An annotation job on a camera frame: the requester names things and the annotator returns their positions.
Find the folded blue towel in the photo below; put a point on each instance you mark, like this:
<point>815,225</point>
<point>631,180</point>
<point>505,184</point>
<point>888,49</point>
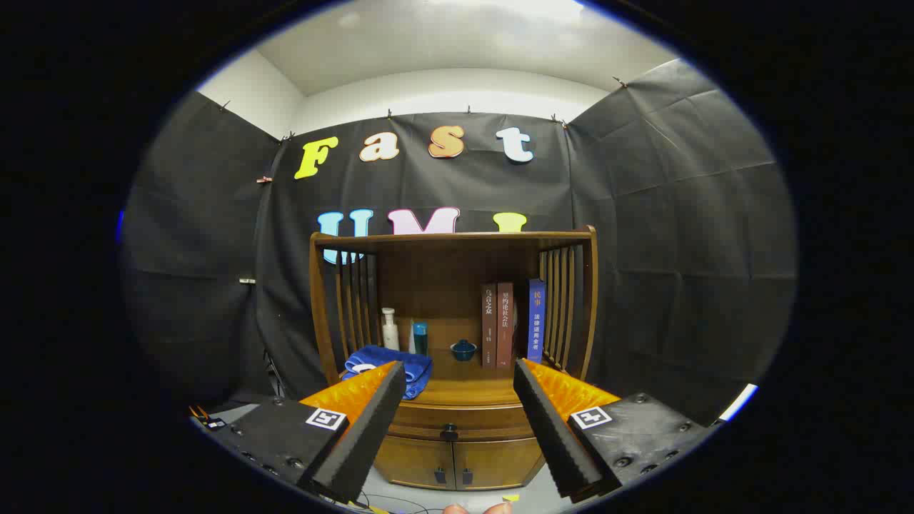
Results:
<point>418,371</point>

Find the brown wooden drawer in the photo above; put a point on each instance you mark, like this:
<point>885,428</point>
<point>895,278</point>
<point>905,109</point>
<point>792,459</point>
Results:
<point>428,421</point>

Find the blue book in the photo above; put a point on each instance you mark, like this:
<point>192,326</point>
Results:
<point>535,321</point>

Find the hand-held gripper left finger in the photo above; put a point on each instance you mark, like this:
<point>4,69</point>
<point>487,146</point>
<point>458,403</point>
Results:
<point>368,435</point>

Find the dark brown book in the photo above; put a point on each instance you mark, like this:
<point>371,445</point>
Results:
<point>489,328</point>

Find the wooden cabinet door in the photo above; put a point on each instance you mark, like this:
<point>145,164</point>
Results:
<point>414,460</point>
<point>500,464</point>

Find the teal bottle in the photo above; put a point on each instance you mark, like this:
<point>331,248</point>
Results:
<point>420,343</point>

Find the brown wooden cabinet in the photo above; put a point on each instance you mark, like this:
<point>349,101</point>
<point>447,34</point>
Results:
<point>435,271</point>

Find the reddish brown book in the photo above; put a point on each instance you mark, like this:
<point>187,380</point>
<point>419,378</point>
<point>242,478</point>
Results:
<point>505,328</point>

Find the white pump bottle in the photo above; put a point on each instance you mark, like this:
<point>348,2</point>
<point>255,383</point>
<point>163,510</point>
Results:
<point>390,335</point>

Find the dark blue lidded teacup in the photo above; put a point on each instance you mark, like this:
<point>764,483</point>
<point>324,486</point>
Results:
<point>463,351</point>

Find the wooden countertop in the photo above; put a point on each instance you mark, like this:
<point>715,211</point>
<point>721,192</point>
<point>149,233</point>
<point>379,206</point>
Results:
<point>464,389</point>

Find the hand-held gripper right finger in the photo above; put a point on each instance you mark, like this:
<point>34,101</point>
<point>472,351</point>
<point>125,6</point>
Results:
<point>550,435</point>

